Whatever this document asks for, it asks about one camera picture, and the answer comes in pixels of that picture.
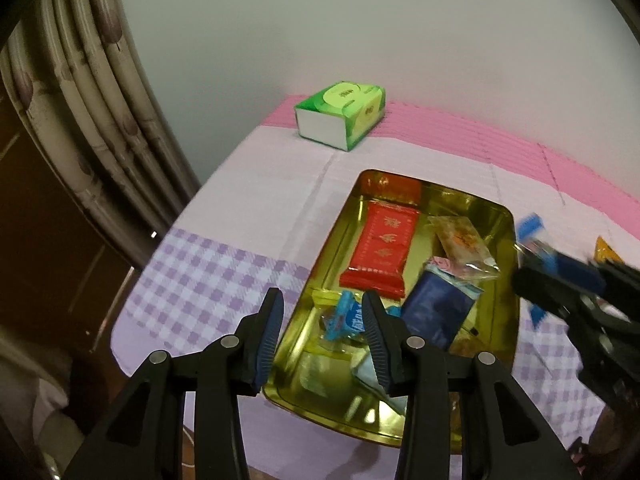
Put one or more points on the beige patterned curtain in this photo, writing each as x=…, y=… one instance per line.
x=90, y=110

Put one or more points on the light blue snack packet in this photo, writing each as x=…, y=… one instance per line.
x=367, y=375

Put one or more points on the red snack packet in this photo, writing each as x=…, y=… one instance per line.
x=382, y=245

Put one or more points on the gold metal tray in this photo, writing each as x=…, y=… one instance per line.
x=500, y=320

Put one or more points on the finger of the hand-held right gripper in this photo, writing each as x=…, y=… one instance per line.
x=550, y=290
x=580, y=271

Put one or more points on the pale cloth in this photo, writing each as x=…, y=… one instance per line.
x=25, y=385

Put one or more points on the pink and purple checked tablecloth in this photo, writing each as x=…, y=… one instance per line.
x=280, y=185

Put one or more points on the candy in yellow-ended wrapper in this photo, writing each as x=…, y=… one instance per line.
x=325, y=298

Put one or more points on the clear and blue snack packet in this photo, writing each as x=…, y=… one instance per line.
x=531, y=225

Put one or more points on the yellow snack packet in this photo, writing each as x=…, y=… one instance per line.
x=606, y=251

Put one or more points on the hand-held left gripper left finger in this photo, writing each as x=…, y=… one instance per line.
x=267, y=345

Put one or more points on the clear-wrapped pale cereal bar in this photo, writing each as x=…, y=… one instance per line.
x=460, y=242

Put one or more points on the brown wooden cabinet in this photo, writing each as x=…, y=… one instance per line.
x=50, y=260

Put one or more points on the dark blue snack packet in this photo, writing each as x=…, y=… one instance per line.
x=435, y=305

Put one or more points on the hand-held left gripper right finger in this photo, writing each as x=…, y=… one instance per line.
x=377, y=350

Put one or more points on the green tissue box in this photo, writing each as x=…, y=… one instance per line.
x=345, y=110

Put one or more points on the pink wrapped snack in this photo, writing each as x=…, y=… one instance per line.
x=442, y=264

